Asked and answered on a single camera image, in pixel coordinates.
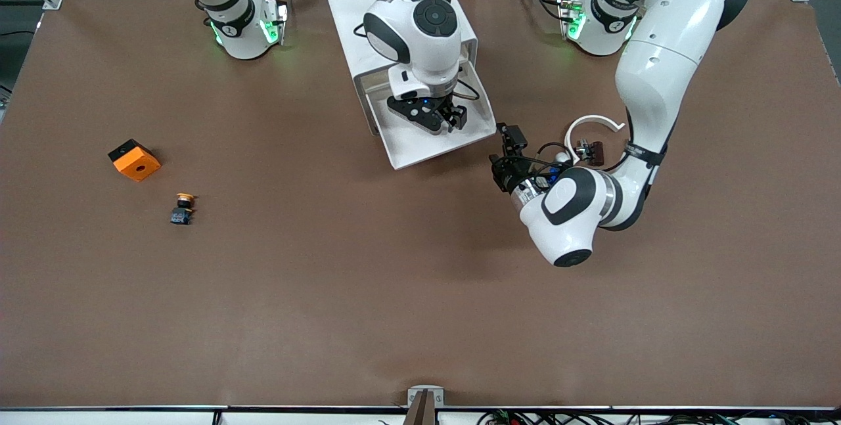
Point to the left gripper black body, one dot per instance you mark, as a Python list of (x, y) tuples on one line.
[(506, 173)]

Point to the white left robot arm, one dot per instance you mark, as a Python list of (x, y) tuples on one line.
[(657, 70)]

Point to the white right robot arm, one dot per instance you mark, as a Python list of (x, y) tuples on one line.
[(420, 37)]

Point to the white curved plastic arc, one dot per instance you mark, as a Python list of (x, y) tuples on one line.
[(594, 118)]

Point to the small brown electrical component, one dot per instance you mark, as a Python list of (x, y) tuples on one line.
[(596, 154)]

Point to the orange box with black side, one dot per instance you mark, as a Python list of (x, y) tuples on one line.
[(138, 165)]

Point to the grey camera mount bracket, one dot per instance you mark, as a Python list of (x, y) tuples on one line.
[(425, 405)]

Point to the yellow push button switch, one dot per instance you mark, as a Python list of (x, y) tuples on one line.
[(181, 215)]

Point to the black metal table rail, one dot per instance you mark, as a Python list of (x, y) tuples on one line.
[(131, 408)]

